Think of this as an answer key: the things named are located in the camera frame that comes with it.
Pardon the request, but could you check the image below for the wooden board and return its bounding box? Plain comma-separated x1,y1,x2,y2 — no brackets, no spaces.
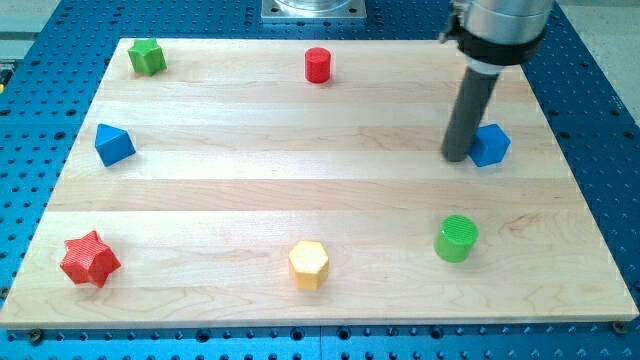
1,38,638,329

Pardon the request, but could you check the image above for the yellow hexagon block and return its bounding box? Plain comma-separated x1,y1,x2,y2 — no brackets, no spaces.
288,240,329,291

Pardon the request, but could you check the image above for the blue cube block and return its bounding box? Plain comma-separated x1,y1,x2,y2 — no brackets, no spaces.
469,124,511,167

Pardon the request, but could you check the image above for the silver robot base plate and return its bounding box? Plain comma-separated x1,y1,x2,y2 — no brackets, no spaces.
261,0,367,21

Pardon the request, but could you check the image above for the blue triangular block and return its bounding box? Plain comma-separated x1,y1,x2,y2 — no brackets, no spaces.
94,124,136,167

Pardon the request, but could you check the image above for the red cylinder block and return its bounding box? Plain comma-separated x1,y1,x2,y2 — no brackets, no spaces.
304,47,331,84

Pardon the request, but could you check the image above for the green cylinder block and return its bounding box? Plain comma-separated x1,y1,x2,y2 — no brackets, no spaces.
434,214,479,263

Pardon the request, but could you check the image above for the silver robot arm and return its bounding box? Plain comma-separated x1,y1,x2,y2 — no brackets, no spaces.
439,0,554,76

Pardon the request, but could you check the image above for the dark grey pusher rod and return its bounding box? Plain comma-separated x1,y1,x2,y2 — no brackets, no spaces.
441,67,499,162

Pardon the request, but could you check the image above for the green star block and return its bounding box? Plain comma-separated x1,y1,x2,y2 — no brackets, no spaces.
127,38,167,76

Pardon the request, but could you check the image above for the red star block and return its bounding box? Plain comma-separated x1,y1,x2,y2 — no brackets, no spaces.
60,230,121,288

